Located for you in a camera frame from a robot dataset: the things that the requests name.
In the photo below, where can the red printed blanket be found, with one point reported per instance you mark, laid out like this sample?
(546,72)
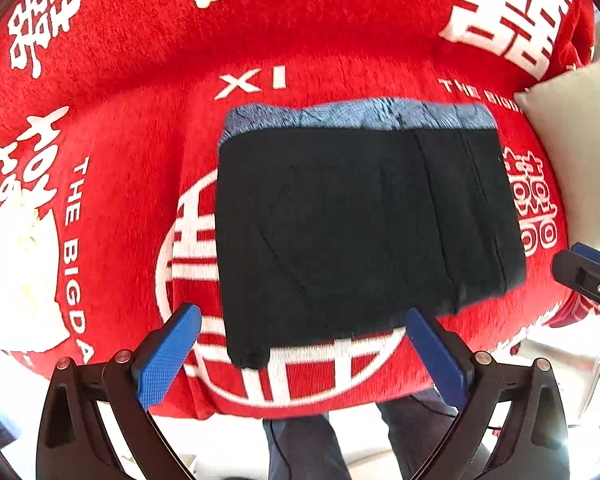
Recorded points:
(130,85)

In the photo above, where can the dark navy pants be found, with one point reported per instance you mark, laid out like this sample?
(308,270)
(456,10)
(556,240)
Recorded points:
(360,220)

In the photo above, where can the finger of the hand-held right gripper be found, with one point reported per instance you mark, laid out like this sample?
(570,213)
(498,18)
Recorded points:
(587,275)

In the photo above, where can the white crumpled cloth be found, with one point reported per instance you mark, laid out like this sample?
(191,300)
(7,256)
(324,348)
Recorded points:
(17,285)

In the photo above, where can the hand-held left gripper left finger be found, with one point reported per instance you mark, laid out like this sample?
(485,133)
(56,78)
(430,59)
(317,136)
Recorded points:
(167,355)

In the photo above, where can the white pillow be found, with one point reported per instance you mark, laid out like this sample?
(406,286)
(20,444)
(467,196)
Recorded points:
(575,150)

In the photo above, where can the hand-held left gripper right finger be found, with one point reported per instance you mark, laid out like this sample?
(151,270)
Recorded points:
(437,360)

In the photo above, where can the person's left leg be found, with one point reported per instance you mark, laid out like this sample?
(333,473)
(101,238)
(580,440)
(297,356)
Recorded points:
(305,450)

